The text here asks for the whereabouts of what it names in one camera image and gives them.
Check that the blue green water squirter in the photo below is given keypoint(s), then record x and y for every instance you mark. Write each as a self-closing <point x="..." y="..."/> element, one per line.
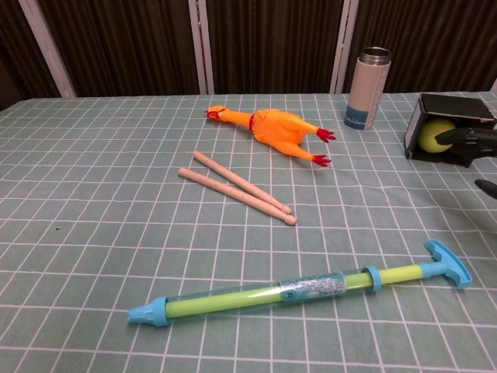
<point x="272" y="293"/>

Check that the orange rubber chicken toy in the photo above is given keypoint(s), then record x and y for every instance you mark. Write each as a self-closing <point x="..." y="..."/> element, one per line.
<point x="275" y="126"/>

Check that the white partition frame post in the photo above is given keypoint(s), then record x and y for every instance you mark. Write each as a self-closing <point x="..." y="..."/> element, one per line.
<point x="343" y="46"/>
<point x="202" y="46"/>
<point x="46" y="48"/>

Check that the pink wooden drumstick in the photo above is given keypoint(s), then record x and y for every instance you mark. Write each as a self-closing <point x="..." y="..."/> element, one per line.
<point x="237" y="178"/>
<point x="229" y="190"/>

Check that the small yellow ball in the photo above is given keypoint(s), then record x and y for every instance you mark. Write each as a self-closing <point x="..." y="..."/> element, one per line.
<point x="429" y="136"/>

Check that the black cardboard box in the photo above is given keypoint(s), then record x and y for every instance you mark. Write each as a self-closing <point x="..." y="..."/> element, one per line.
<point x="450" y="105"/>

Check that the grey steel thermos bottle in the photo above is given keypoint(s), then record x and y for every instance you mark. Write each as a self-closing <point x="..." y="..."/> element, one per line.
<point x="367" y="93"/>

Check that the green checked tablecloth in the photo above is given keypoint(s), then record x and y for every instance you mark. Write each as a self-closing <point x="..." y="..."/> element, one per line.
<point x="116" y="233"/>

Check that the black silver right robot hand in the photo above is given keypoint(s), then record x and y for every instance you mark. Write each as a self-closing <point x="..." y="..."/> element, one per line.
<point x="477" y="140"/>

